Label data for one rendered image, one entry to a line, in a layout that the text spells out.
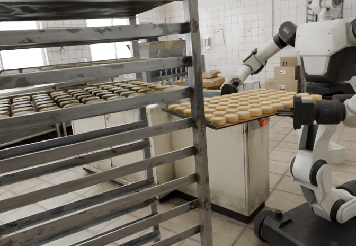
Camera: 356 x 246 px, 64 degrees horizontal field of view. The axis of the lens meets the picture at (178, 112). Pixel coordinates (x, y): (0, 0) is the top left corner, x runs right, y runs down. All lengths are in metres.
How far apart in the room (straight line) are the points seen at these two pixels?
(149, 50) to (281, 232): 1.50
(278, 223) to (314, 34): 1.08
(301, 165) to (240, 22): 5.14
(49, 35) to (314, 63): 1.24
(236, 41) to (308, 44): 5.02
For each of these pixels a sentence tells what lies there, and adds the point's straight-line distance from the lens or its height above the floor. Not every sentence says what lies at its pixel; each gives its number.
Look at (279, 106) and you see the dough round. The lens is 1.15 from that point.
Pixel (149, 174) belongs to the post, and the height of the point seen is 0.72.
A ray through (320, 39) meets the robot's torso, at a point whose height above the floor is 1.25.
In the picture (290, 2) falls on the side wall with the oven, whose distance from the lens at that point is 6.19.
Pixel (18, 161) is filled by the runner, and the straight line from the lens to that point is 0.74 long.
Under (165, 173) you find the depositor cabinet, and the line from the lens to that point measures 2.37.
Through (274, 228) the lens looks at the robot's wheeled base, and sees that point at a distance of 1.90.
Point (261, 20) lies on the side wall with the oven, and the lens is 6.34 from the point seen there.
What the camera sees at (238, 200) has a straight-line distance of 2.13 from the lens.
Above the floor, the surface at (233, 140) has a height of 0.63.
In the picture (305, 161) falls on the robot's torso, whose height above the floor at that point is 0.64.
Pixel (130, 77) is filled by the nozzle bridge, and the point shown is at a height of 1.07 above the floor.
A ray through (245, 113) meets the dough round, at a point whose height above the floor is 1.02.
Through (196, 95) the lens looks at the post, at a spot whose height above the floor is 1.14.
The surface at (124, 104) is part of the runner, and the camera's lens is 0.75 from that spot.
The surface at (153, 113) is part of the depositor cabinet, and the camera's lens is 2.17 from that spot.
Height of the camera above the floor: 1.28
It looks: 13 degrees down
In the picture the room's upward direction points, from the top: 5 degrees counter-clockwise
